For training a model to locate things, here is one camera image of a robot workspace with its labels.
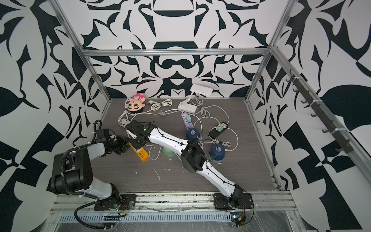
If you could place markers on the blue meat grinder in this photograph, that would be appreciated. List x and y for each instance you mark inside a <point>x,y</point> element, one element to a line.
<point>193,134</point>
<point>217,153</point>

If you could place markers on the green charger plug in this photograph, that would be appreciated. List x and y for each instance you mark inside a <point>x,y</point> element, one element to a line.
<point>221,127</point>

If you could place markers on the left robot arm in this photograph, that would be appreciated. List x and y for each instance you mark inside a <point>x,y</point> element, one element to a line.
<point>73,175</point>

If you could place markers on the teal charger plug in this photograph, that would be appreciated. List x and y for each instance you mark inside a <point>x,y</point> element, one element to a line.
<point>188,118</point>

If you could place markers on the cartoon head toy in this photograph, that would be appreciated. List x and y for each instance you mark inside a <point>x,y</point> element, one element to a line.
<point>136,104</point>

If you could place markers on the purple power strip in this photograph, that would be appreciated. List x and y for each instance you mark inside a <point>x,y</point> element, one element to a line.
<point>187,125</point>

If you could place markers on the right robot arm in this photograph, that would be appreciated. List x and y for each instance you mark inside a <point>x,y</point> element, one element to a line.
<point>231,196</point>

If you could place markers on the black power strip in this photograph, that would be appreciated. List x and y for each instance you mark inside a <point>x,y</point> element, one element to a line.
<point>213,133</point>

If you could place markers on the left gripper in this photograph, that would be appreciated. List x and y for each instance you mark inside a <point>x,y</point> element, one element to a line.
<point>123,139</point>

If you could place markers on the wall hook rack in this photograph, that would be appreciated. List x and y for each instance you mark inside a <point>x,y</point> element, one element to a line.
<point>320,111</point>

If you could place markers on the white desk lamp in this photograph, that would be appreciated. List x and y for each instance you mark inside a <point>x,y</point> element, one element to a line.
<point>196,92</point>

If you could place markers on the green meat grinder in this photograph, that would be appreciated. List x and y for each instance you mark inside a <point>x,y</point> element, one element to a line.
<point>167,152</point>

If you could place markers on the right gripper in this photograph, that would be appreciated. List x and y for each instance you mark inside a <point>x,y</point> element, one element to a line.
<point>135,144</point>

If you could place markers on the yellow power strip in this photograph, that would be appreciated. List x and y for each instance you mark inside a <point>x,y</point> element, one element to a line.
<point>142,153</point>

